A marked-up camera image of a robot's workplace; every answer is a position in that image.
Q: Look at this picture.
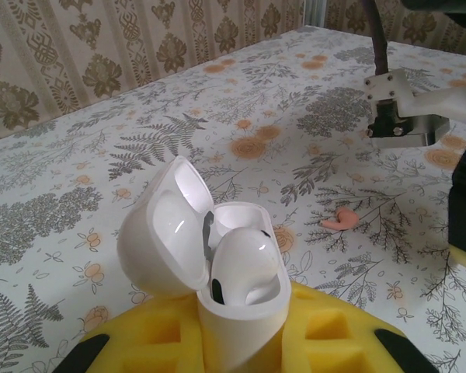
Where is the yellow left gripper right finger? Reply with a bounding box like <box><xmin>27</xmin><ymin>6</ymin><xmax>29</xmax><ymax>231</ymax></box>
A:
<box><xmin>282</xmin><ymin>281</ymin><xmax>440</xmax><ymax>373</ymax></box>

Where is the white wireless earbud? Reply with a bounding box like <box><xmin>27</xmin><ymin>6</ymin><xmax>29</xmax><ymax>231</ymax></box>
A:
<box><xmin>208</xmin><ymin>226</ymin><xmax>283</xmax><ymax>308</ymax></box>

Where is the pink wireless earbud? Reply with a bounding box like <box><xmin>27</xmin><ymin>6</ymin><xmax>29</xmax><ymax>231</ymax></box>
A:
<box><xmin>320</xmin><ymin>207</ymin><xmax>359</xmax><ymax>231</ymax></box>

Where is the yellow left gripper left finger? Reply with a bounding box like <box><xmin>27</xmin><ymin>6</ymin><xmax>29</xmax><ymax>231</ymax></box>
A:
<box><xmin>64</xmin><ymin>293</ymin><xmax>207</xmax><ymax>373</ymax></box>

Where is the white earbud charging case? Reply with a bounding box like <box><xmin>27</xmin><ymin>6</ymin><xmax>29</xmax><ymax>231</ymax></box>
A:
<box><xmin>116</xmin><ymin>155</ymin><xmax>293</xmax><ymax>373</ymax></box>

